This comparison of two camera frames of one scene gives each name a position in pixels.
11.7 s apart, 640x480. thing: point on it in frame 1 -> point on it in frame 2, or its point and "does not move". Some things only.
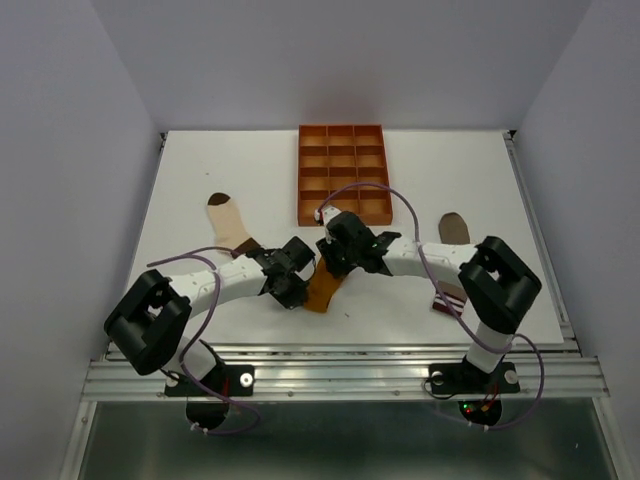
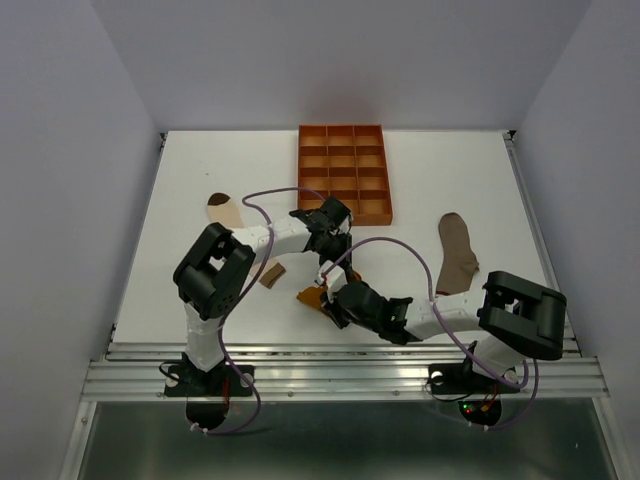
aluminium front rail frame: x=547 y=370 does not move
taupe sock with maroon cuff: x=452 y=229 does not move
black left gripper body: x=292 y=292 -> x=333 y=246
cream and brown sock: x=229 y=227 does not move
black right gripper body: x=339 y=259 -> x=342 y=317
